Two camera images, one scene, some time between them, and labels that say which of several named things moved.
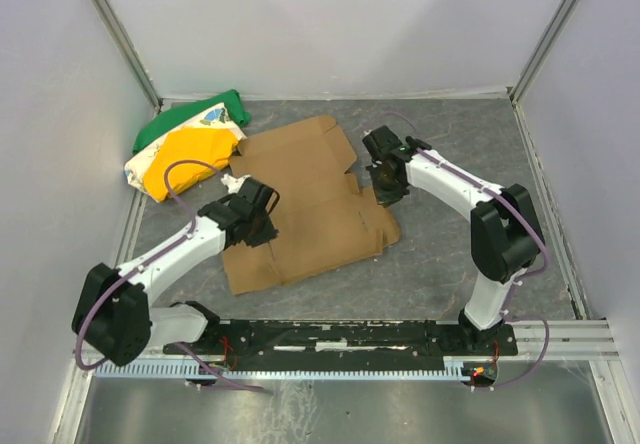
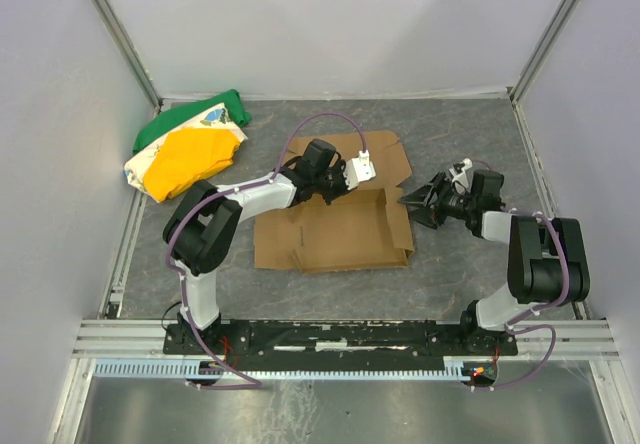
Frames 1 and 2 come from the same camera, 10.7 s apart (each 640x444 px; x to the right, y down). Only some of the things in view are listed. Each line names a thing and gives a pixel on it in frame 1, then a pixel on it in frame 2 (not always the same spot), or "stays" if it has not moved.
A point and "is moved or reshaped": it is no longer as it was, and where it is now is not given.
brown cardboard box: (323, 220) is moved or reshaped
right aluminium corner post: (528, 75) stays
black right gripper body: (388, 184) -> (441, 202)
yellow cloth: (214, 146) stays
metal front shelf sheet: (545, 403) stays
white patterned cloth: (215, 118) stays
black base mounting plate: (343, 339) stays
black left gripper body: (258, 229) -> (335, 184)
